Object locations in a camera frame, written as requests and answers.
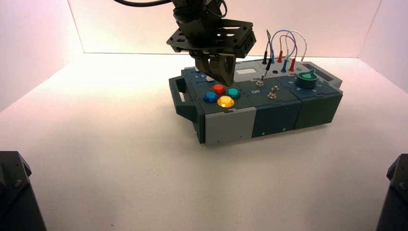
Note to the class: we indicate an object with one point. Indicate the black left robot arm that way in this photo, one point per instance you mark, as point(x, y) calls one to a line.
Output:
point(191, 9)

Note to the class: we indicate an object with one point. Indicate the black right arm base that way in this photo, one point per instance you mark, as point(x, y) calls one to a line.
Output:
point(395, 197)

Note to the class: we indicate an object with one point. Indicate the yellow round push button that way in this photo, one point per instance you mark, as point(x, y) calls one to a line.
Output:
point(225, 101)

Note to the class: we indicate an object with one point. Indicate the blue round push button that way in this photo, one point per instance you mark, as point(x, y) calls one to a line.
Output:
point(210, 97)

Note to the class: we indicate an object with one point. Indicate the white display panel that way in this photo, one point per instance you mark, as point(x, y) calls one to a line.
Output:
point(246, 71)

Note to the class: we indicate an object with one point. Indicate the metal toggle switch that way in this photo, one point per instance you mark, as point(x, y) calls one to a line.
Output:
point(260, 81)
point(273, 93)

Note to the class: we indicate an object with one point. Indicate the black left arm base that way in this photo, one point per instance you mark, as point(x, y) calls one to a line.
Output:
point(17, 197)

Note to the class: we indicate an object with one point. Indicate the blue grey control box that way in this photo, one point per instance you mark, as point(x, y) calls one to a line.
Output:
point(277, 111)

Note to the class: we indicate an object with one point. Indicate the red round push button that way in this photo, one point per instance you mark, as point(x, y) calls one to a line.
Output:
point(219, 89)

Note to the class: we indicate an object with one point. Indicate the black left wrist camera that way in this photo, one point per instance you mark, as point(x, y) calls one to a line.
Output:
point(247, 43)

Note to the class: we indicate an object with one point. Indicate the green round push button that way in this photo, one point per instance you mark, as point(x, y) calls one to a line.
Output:
point(234, 93)

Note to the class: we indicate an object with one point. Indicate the green rotary knob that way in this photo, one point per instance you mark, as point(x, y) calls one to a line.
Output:
point(306, 80)

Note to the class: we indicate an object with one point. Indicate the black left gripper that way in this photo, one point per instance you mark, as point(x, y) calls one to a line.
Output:
point(204, 35)

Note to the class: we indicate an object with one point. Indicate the white slider knob up arrow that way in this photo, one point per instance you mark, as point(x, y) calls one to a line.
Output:
point(210, 78)

